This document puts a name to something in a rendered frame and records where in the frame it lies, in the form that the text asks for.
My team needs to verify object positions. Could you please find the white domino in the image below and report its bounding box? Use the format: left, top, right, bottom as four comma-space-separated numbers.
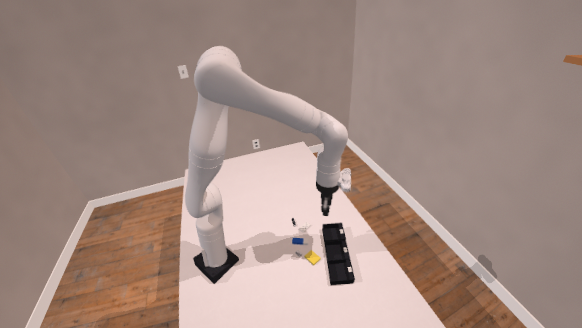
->
299, 222, 311, 232

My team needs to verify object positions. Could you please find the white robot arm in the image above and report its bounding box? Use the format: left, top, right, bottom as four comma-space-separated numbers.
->
185, 46, 351, 267

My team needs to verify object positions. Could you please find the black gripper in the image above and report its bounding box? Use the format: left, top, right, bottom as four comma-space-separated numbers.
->
316, 181, 339, 216

